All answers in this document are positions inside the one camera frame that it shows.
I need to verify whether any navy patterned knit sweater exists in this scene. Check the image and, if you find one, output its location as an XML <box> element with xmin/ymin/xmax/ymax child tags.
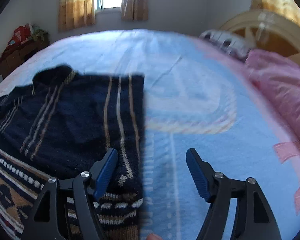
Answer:
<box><xmin>0</xmin><ymin>66</ymin><xmax>145</xmax><ymax>239</ymax></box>

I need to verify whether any person's right hand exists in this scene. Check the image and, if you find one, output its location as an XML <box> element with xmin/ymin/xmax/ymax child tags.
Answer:
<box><xmin>146</xmin><ymin>233</ymin><xmax>163</xmax><ymax>240</ymax></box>

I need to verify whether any pink quilt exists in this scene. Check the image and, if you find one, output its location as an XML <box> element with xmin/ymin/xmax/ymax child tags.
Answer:
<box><xmin>245</xmin><ymin>49</ymin><xmax>300</xmax><ymax>141</ymax></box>

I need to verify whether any brown wooden desk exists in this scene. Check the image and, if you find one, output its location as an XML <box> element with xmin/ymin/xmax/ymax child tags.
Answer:
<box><xmin>0</xmin><ymin>35</ymin><xmax>50</xmax><ymax>79</ymax></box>

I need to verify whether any patterned pillow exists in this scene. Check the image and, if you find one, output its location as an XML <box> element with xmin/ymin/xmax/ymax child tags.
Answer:
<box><xmin>199</xmin><ymin>29</ymin><xmax>255</xmax><ymax>61</ymax></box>

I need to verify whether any green plant on desk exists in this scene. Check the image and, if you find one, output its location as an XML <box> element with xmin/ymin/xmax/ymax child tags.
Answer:
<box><xmin>31</xmin><ymin>24</ymin><xmax>49</xmax><ymax>43</ymax></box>

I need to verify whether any cream wooden headboard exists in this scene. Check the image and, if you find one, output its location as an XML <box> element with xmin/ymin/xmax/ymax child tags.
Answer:
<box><xmin>221</xmin><ymin>10</ymin><xmax>300</xmax><ymax>66</ymax></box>

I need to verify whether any red bag on desk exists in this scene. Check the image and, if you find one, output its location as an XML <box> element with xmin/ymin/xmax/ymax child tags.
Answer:
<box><xmin>8</xmin><ymin>23</ymin><xmax>32</xmax><ymax>46</ymax></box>

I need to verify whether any left window curtain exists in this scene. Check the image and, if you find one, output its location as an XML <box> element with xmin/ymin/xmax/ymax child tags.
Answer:
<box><xmin>58</xmin><ymin>0</ymin><xmax>95</xmax><ymax>32</ymax></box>

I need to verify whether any window curtain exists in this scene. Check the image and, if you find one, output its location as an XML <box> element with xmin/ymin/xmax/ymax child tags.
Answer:
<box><xmin>121</xmin><ymin>0</ymin><xmax>148</xmax><ymax>21</ymax></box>
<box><xmin>58</xmin><ymin>0</ymin><xmax>95</xmax><ymax>32</ymax></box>

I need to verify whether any right window curtain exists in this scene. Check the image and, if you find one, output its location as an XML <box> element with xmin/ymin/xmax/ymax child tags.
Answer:
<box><xmin>121</xmin><ymin>0</ymin><xmax>148</xmax><ymax>21</ymax></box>

